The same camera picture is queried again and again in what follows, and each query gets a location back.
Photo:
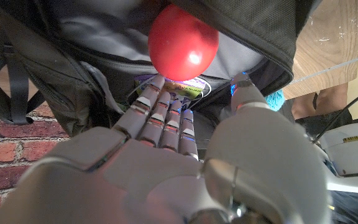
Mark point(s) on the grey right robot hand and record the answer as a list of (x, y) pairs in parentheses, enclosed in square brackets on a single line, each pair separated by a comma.
[(141, 180)]

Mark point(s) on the black backpack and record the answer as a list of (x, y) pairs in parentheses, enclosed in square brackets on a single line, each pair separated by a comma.
[(73, 77)]

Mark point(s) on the red ball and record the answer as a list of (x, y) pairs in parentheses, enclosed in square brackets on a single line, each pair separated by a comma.
[(182, 43)]

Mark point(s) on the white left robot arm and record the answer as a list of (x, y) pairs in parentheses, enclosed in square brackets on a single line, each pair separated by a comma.
[(353, 155)]

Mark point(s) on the teal yarn skein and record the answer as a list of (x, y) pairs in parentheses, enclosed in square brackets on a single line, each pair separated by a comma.
[(275, 100)]

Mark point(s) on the purple yellow labelled item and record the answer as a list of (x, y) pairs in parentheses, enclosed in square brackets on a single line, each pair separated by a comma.
[(185, 88)]

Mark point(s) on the red brick printed backdrop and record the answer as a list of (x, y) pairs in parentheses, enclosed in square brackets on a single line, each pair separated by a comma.
[(5, 152)]

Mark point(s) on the person leg with black sock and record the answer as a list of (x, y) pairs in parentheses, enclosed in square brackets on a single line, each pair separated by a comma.
[(331, 102)]

